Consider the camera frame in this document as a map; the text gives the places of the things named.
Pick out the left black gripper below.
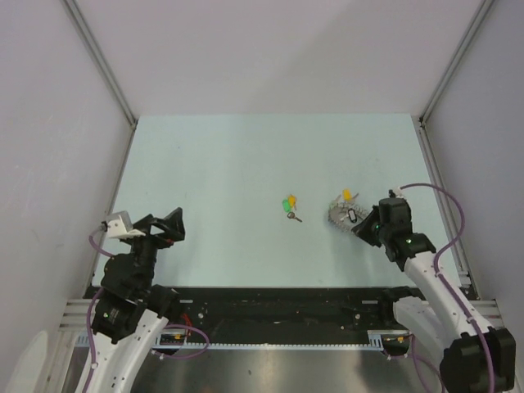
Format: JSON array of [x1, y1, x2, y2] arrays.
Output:
[[127, 206, 184, 292]]

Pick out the black key tag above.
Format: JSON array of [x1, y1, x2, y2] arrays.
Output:
[[347, 209, 358, 224]]

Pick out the large metal key organizer ring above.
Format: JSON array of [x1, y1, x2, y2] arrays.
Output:
[[326, 198, 369, 233]]

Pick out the small metal key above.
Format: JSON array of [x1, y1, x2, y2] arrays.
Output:
[[287, 211, 303, 223]]

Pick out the green key tag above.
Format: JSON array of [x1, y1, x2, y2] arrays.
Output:
[[282, 199, 291, 213]]

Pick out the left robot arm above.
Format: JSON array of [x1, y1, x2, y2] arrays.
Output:
[[76, 207, 186, 392]]

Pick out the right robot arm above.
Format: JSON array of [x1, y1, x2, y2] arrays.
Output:
[[351, 197, 516, 392]]

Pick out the yellow tag on ring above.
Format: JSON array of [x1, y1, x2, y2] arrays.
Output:
[[341, 189, 353, 202]]

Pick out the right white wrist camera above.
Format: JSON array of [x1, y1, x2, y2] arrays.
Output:
[[388, 187, 405, 199]]

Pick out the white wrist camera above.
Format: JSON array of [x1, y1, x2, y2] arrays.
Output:
[[102, 210, 146, 240], [388, 187, 405, 199]]

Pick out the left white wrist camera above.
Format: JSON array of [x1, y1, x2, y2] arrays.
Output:
[[102, 210, 146, 240]]

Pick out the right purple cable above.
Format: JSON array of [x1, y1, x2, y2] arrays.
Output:
[[399, 183, 517, 390]]

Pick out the purple cable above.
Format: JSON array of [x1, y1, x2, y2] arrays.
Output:
[[81, 228, 210, 393], [399, 183, 517, 390]]

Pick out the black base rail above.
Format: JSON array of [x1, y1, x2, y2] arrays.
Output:
[[171, 287, 421, 345]]

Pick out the white cable duct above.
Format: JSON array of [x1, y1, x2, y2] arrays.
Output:
[[75, 330, 394, 353]]

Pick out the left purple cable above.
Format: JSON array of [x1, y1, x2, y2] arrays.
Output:
[[81, 228, 210, 393]]

